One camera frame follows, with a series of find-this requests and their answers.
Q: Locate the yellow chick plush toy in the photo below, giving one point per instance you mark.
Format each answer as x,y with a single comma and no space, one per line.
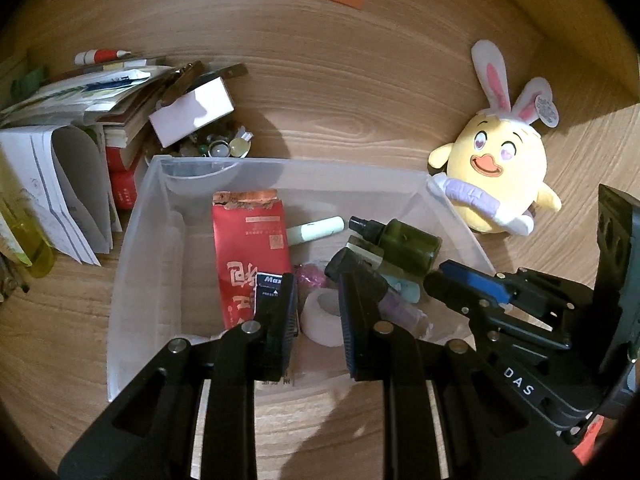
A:
494,171

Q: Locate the red white marker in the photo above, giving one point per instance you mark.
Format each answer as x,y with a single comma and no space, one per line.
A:
99,56

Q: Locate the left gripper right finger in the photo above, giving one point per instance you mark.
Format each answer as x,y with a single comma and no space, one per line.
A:
446,413

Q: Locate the white tape roll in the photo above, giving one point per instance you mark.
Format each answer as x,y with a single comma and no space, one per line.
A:
321,318

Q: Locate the stack of books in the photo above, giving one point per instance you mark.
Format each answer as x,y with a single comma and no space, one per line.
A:
118,101

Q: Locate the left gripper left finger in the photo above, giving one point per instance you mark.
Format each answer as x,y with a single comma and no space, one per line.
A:
188,394

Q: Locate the clear plastic storage bin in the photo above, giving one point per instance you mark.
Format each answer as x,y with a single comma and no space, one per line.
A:
169,281

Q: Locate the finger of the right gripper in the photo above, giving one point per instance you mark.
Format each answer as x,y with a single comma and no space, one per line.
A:
455,296
489,285

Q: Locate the small white cardboard box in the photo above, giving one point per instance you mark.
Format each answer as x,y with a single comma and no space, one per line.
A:
192,111

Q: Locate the white paper box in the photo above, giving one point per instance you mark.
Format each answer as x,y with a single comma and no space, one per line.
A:
58,174

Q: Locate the small black card pack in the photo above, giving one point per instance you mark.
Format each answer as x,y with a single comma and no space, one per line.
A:
267,296

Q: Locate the pale green lip balm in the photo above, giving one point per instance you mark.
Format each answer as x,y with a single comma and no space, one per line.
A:
316,230

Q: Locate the black purple spray bottle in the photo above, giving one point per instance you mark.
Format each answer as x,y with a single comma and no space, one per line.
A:
373,286

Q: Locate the yellow green spray bottle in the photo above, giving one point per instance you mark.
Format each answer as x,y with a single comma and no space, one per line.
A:
22,240

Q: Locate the dark green pump bottle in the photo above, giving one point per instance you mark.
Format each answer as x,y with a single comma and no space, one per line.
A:
405,246

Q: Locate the red snack packet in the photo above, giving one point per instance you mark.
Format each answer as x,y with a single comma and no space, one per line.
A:
249,237

